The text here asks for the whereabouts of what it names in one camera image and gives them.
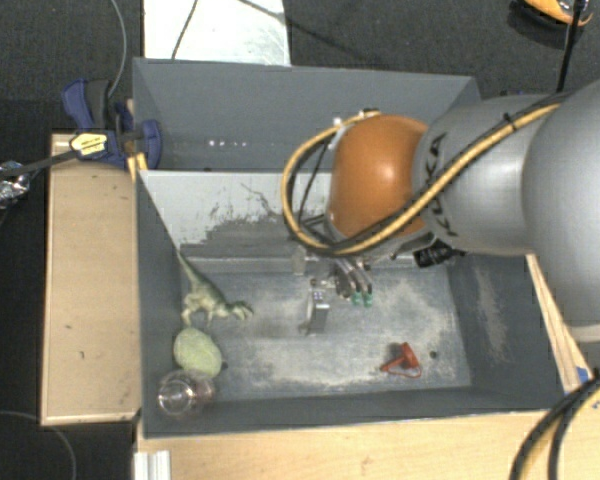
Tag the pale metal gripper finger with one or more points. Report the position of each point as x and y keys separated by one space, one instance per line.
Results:
x=309 y=313
x=322 y=316

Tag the green toy dinosaur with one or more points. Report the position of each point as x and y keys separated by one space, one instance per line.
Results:
x=206 y=300

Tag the pale green egg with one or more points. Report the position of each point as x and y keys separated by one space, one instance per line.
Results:
x=197 y=351

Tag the clear glass cup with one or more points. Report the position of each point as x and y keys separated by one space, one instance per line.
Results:
x=182 y=394

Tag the grey metal bin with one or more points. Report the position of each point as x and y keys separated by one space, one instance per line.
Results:
x=280 y=113

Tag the pale wood board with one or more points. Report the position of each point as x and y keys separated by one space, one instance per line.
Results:
x=92 y=278

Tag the black cylinder on white bracket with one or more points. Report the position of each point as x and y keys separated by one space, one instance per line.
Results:
x=434 y=256

